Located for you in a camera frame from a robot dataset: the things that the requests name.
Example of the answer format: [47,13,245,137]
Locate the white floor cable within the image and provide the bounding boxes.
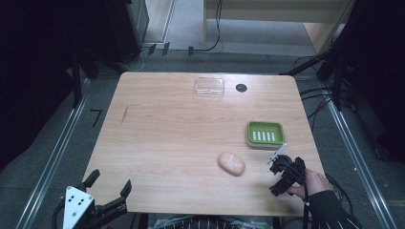
[122,47,151,73]

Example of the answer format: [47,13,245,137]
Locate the green soap dish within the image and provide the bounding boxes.
[245,120,286,150]

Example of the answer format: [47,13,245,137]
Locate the black metal stand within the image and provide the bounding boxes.
[279,37,347,112]
[70,51,100,110]

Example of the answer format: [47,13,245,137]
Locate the right hand-held gripper cable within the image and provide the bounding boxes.
[301,177,311,229]

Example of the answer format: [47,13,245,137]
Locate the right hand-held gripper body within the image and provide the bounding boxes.
[266,142,308,189]

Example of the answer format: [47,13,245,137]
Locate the person's right hand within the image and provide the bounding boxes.
[287,168,334,201]

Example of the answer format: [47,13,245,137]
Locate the black floor cables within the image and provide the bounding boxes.
[298,86,336,132]

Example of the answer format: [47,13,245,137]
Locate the metal floor rail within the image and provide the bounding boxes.
[326,100,400,229]
[14,78,93,229]

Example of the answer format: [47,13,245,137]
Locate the hand-held gripper cable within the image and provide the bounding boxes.
[52,198,66,229]
[301,177,311,229]

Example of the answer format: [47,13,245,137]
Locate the light wooden furniture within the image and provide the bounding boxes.
[202,0,355,54]

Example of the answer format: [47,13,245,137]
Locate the black hanging cable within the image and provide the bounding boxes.
[192,0,224,53]

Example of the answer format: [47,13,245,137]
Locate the clear plastic lid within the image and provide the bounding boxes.
[194,76,225,98]

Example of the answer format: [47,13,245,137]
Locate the pink soap bar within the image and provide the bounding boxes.
[217,152,246,177]

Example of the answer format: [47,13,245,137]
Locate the black cabinet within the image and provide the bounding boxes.
[103,0,151,64]

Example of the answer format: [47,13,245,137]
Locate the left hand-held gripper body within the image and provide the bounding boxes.
[61,181,128,229]

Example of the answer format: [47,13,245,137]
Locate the left hand-held gripper cable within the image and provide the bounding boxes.
[52,198,66,229]

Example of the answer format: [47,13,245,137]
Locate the person's striped clothing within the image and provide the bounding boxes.
[152,215,275,229]

